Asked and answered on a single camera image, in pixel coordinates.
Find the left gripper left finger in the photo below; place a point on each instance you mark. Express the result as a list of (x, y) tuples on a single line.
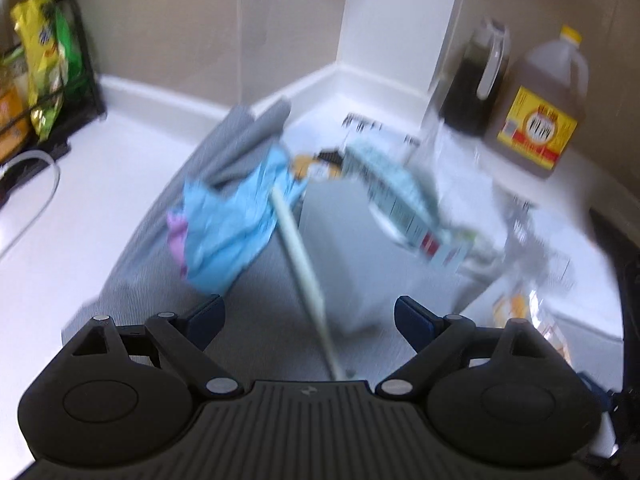
[(181, 341)]

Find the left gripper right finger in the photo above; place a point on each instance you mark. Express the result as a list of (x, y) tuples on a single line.
[(439, 343)]

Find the blue paper towel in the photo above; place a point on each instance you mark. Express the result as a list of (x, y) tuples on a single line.
[(214, 238)]

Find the light blue carton box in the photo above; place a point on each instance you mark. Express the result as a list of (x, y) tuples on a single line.
[(414, 215)]

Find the white plastic stick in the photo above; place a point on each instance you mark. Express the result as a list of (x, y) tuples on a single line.
[(306, 281)]

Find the checkered printed paper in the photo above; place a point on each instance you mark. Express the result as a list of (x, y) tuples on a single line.
[(363, 128)]

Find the clear plastic bag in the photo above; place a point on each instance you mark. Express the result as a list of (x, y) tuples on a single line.
[(504, 251)]

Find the grey counter mat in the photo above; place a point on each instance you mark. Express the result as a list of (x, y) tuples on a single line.
[(267, 334)]

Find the black wok pan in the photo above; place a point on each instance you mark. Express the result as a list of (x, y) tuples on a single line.
[(624, 254)]

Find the dark soy sauce bottle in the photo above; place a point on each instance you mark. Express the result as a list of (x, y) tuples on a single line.
[(474, 89)]

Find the black spice rack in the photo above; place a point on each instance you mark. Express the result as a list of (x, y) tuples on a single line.
[(17, 133)]

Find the large amber oil jug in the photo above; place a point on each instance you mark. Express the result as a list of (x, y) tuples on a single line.
[(541, 104)]

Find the yellow green snack bag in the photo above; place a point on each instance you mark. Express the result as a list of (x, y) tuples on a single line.
[(55, 71)]

